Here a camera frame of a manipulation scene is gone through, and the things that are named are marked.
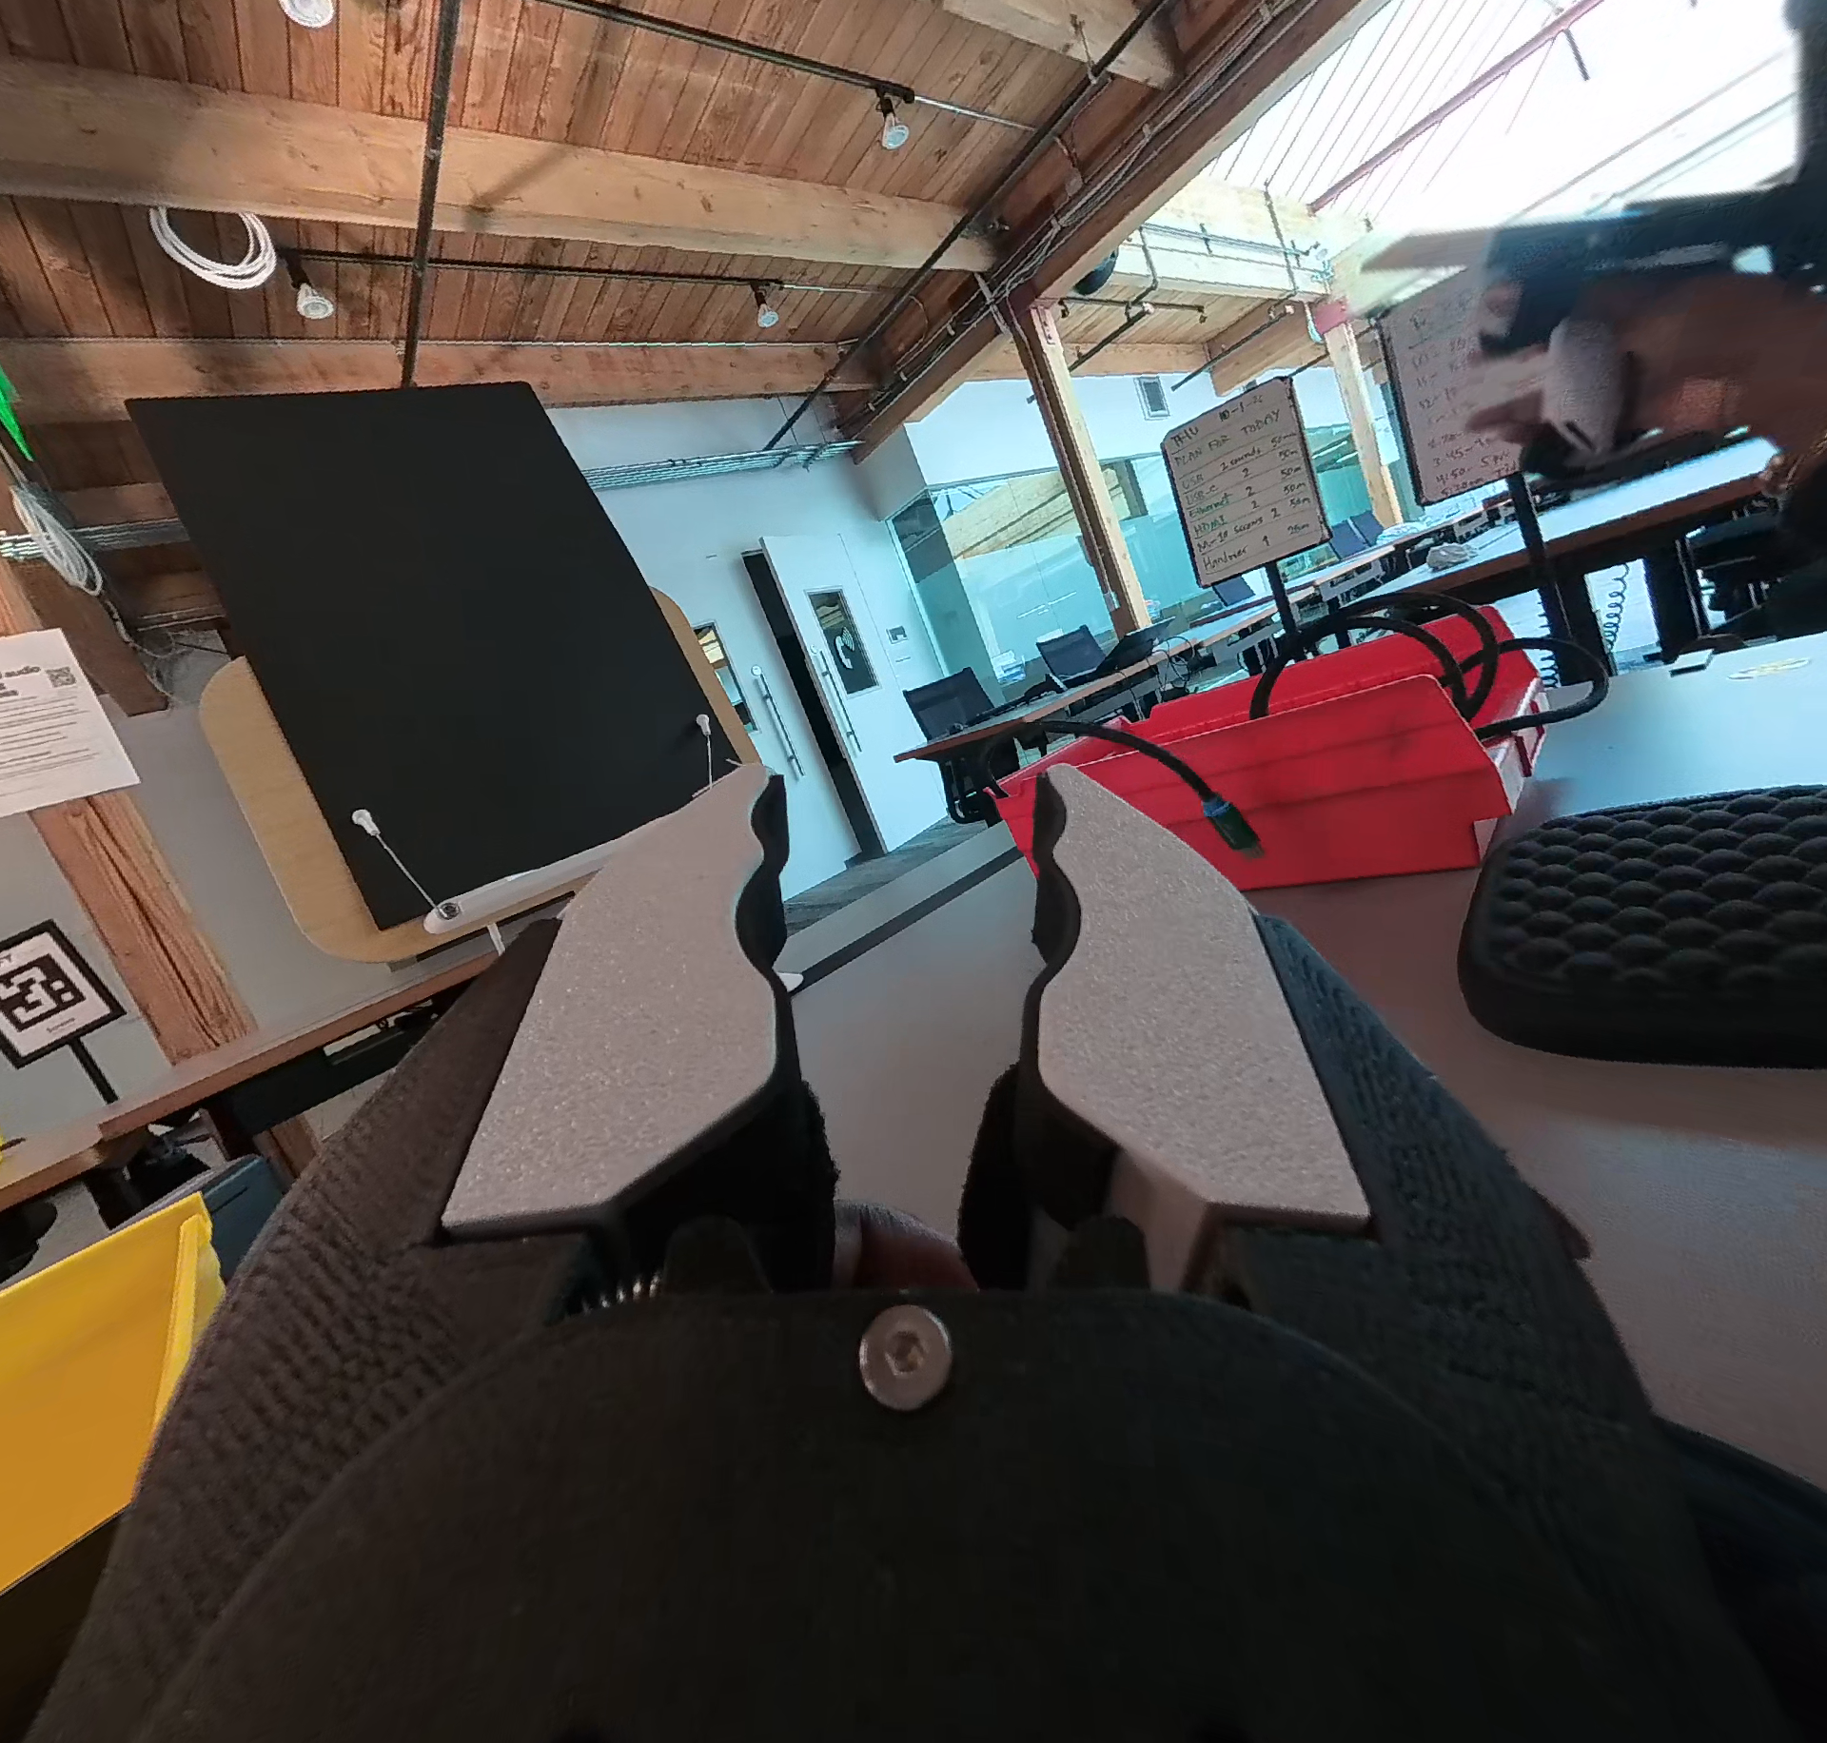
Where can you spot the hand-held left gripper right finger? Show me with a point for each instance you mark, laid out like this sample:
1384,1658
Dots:
1184,1030

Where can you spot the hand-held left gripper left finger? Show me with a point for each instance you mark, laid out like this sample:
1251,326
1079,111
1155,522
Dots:
628,1030

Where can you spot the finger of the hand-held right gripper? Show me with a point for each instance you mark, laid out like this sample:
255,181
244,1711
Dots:
1428,267

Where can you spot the red plastic bin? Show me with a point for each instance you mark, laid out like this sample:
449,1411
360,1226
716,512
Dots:
1355,773

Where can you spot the yellow plastic bin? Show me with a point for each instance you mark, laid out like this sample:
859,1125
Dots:
86,1386

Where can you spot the person's right hand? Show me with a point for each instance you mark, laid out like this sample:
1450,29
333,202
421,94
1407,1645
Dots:
1713,358

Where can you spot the person's left hand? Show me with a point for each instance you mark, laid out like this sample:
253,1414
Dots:
893,1247

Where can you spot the handwritten whiteboard on stand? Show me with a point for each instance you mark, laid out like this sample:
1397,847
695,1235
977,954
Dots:
1441,387
1241,488

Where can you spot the white metal board stand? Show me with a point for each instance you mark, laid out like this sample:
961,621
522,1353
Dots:
499,901

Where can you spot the black office chair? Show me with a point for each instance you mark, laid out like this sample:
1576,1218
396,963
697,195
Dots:
950,701
1070,651

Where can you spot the white door with window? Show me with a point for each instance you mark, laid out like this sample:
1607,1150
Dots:
821,672

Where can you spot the black wooden-backed display board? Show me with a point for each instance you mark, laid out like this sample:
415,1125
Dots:
428,602

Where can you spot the black padded chair armrest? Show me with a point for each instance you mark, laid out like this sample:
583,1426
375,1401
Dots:
1656,916

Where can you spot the small printed tag sign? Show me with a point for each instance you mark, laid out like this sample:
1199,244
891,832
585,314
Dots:
50,994

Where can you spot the white paper notice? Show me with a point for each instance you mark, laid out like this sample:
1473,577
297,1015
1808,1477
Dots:
57,729

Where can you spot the black dome camera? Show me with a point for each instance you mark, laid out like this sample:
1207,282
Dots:
1096,273

